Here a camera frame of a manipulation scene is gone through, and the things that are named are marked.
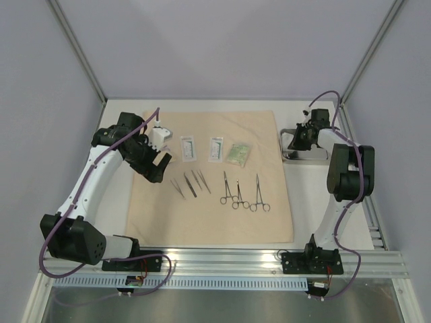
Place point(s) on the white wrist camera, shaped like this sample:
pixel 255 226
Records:
pixel 158 137
pixel 307 114

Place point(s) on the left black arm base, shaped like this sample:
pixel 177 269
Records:
pixel 151 263

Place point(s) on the long pointed steel tweezers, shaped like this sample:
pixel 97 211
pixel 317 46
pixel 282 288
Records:
pixel 204 181

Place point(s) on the aluminium frame post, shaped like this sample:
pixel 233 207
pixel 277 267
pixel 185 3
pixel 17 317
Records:
pixel 372 48
pixel 67 30

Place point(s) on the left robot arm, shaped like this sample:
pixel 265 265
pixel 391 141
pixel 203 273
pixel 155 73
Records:
pixel 70 234

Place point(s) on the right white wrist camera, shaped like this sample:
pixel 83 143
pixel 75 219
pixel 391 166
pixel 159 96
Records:
pixel 307 114

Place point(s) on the green mesh packet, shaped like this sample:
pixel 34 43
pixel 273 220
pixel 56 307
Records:
pixel 238 154

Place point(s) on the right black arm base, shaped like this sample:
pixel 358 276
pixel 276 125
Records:
pixel 315 263

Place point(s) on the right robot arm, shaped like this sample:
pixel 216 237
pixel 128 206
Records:
pixel 350 176

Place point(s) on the beige cloth mat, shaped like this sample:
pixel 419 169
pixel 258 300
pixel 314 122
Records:
pixel 159 216

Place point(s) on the straight steel tweezers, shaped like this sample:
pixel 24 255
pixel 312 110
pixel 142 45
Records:
pixel 196 179

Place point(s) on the thin steel tweezers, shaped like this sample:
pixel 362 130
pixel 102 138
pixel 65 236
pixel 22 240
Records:
pixel 177 187

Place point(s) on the right aluminium frame post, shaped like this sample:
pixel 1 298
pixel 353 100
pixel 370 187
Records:
pixel 372 48

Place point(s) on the stainless steel tray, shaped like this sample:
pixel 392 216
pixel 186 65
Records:
pixel 314 156

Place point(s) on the aluminium mounting rail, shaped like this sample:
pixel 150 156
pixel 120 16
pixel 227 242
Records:
pixel 265 262

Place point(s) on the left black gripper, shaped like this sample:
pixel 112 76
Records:
pixel 151 171

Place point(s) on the left steel hemostat forceps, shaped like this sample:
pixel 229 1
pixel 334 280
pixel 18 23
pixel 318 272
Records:
pixel 228 195

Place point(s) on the small middle hemostat forceps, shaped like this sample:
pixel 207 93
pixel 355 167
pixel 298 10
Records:
pixel 239 200

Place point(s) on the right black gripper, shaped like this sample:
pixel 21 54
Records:
pixel 304 135

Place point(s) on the curved tip steel tweezers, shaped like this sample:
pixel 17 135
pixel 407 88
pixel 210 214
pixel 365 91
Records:
pixel 190 185

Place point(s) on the right long needle holder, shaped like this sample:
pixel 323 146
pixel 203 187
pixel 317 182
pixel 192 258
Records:
pixel 259 199

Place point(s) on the left aluminium frame post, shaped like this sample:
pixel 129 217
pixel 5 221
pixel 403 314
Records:
pixel 67 30

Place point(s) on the suture packet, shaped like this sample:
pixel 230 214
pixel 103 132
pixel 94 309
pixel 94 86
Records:
pixel 216 147
pixel 188 149

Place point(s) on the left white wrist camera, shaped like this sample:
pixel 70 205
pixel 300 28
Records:
pixel 158 137

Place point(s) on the slotted cable duct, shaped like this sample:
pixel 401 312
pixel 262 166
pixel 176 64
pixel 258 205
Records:
pixel 188 282

